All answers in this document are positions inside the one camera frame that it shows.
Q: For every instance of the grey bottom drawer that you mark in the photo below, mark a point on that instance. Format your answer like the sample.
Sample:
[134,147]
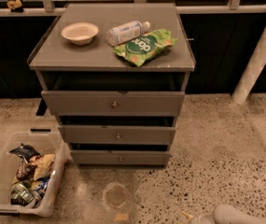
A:
[112,157]

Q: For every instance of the grey drawer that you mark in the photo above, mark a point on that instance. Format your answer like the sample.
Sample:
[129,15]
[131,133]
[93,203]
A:
[112,157]
[132,135]
[114,103]

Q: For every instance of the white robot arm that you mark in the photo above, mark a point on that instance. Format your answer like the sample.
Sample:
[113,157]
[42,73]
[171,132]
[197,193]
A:
[226,214]

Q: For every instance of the grey middle drawer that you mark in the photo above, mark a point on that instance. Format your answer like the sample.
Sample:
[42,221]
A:
[132,135]

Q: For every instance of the grey drawer cabinet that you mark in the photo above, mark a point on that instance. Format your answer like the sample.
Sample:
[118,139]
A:
[61,65]

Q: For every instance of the grey top drawer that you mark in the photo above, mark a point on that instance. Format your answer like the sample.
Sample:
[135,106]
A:
[114,103]

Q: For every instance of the blue soda can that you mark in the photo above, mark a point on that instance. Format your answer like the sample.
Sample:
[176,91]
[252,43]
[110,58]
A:
[40,190]

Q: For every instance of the clear plastic bin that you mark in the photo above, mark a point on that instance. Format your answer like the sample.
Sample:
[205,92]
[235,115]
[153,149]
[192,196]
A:
[44,143]

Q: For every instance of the green soda can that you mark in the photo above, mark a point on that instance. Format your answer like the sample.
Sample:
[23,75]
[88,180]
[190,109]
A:
[20,195]

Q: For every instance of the brown snack bag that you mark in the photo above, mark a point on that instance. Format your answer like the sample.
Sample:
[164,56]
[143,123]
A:
[24,171]

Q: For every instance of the green snack bag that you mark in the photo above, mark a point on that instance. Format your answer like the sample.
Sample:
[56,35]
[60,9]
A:
[145,47]

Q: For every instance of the dark blue snack bag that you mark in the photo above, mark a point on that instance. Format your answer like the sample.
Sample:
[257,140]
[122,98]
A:
[24,151]

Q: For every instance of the clear plastic water bottle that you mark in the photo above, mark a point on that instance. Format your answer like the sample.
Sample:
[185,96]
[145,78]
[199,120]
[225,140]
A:
[126,32]

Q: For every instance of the white diagonal pillar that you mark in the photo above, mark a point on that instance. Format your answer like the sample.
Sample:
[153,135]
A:
[252,71]

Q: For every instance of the white paper bowl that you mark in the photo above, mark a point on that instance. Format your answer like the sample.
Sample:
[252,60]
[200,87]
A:
[80,33]

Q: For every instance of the yellow black toy figure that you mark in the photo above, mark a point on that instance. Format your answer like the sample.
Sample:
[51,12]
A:
[15,5]

